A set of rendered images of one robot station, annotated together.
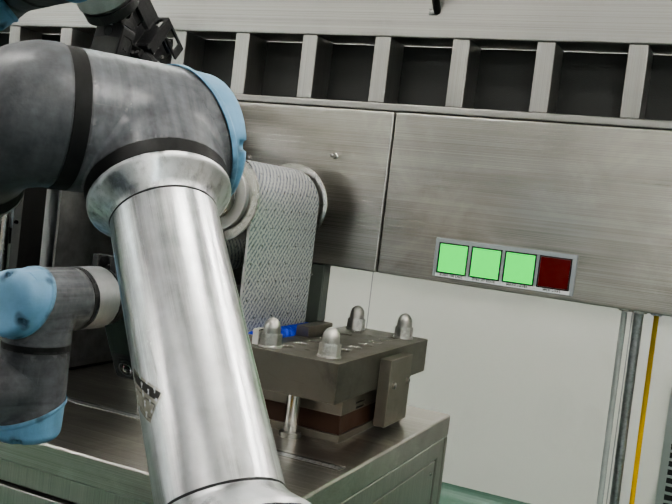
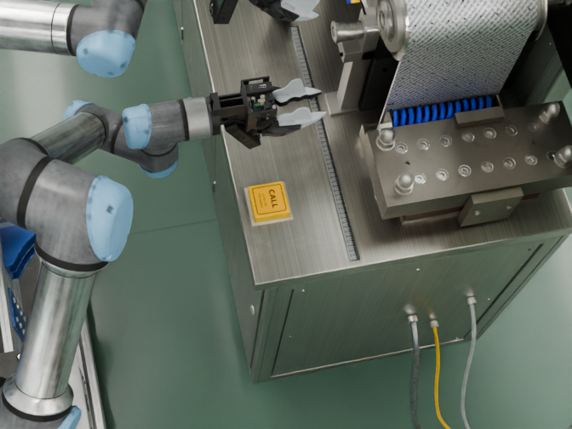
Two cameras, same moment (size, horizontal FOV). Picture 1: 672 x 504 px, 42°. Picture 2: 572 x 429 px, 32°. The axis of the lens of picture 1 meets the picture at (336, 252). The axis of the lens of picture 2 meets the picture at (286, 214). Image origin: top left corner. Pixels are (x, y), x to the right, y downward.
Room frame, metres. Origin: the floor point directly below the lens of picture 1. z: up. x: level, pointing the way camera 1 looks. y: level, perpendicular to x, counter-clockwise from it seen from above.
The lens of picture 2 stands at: (0.54, -0.44, 2.72)
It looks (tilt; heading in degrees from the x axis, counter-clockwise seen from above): 66 degrees down; 43
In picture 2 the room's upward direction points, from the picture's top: 11 degrees clockwise
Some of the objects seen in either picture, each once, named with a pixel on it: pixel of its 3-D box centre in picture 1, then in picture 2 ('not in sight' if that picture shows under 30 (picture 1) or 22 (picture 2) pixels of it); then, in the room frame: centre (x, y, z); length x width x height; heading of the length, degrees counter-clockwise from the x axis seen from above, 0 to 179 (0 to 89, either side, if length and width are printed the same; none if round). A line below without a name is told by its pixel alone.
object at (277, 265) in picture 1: (277, 283); (451, 78); (1.47, 0.09, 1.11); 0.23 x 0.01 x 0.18; 156
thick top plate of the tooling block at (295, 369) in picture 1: (342, 359); (473, 158); (1.46, -0.03, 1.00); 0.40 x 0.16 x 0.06; 156
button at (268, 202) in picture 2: not in sight; (268, 202); (1.11, 0.15, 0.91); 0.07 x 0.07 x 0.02; 66
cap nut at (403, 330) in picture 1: (404, 325); (567, 154); (1.58, -0.14, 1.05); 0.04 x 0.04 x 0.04
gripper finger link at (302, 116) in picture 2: not in sight; (302, 114); (1.19, 0.19, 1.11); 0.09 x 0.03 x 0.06; 147
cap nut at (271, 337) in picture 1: (271, 331); (387, 137); (1.32, 0.08, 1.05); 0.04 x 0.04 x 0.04
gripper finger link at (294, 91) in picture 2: not in sight; (295, 88); (1.22, 0.24, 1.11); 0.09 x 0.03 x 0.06; 165
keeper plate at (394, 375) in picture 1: (394, 389); (489, 208); (1.43, -0.12, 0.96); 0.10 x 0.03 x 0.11; 156
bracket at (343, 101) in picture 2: not in sight; (350, 65); (1.36, 0.25, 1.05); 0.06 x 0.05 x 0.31; 156
